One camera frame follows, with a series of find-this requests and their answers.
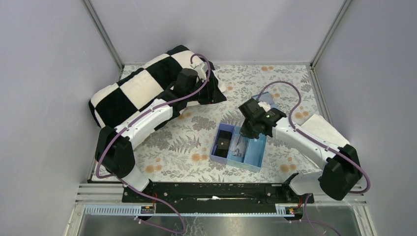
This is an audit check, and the teal leather card holder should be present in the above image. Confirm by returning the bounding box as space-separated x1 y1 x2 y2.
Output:
251 92 278 112

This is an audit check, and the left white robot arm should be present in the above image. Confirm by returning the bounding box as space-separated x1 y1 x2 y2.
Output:
95 62 215 191

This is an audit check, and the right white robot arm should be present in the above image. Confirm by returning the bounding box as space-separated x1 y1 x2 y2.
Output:
238 98 363 201

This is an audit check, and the VIP card in box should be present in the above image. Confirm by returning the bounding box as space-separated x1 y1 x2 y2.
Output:
232 148 245 158

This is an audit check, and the black card in box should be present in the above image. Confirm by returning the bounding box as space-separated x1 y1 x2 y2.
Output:
214 148 229 158

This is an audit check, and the light blue middle box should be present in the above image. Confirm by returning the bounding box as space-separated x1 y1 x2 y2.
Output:
227 126 250 169

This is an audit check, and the light blue box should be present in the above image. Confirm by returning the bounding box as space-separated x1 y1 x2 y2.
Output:
227 126 250 169
243 134 267 172

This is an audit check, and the light blue right box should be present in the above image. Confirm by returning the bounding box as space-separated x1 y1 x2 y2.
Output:
243 134 267 172

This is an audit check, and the purple open box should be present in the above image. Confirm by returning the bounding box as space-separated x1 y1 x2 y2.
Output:
210 123 235 164

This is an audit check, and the white folded towel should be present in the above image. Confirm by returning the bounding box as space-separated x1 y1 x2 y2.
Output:
301 114 350 147

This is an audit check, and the floral patterned table mat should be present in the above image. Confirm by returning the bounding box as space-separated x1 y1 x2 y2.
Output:
134 65 319 183

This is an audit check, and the black white checkered blanket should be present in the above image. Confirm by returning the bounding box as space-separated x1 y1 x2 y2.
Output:
88 45 206 128

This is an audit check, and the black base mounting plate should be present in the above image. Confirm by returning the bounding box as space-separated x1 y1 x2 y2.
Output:
121 182 315 214

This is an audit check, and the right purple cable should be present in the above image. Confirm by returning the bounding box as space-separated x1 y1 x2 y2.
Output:
255 81 371 235

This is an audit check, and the purple cable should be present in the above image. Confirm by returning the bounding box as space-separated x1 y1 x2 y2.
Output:
255 81 371 235
95 54 212 235

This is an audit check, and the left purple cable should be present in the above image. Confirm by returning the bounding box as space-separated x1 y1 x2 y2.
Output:
95 54 212 235

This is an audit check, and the aluminium frame rail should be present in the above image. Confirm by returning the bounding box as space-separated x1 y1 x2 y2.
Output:
76 183 367 206

